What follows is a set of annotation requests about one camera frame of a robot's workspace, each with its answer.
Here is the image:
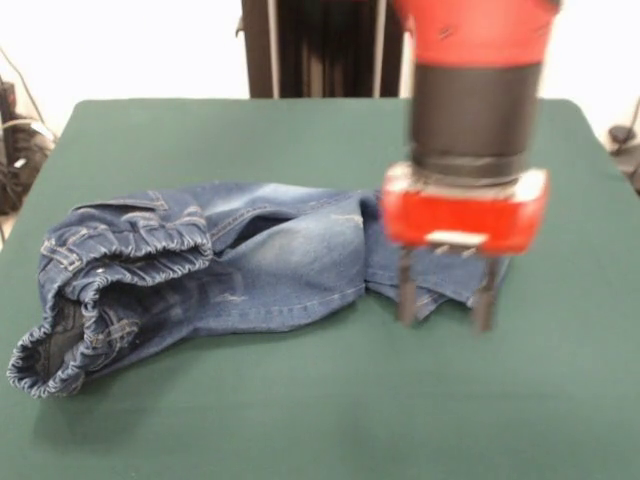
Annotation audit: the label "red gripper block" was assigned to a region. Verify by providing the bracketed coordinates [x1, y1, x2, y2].
[379, 162, 551, 334]

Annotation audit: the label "blue denim jeans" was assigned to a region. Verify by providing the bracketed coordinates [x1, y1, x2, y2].
[5, 182, 514, 401]

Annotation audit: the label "black round plug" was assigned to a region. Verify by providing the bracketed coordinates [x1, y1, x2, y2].
[607, 124, 634, 147]

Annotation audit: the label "dark green table cloth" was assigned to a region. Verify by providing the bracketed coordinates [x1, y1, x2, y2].
[0, 97, 640, 480]

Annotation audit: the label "black metal column stand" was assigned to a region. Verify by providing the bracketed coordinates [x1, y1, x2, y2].
[234, 0, 409, 100]

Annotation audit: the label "black upright power strip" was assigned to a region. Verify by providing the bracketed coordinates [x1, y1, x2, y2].
[0, 79, 20, 121]

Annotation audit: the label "black cable bundle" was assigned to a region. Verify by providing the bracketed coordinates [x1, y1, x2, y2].
[0, 115, 57, 216]

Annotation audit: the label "white cable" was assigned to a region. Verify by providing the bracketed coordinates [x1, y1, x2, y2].
[0, 115, 55, 149]

